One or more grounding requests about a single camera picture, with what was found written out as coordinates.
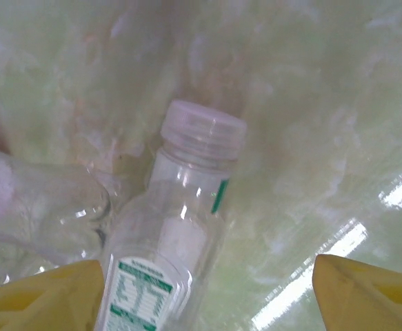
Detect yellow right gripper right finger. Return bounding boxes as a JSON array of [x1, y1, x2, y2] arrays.
[[311, 254, 402, 331]]

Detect clear plastic bottle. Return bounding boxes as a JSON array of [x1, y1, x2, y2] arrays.
[[0, 146, 114, 290]]

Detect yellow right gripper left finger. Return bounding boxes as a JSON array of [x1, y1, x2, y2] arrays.
[[0, 259, 105, 331]]

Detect clear bottle green-white label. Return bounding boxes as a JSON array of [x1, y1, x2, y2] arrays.
[[93, 99, 248, 331]]

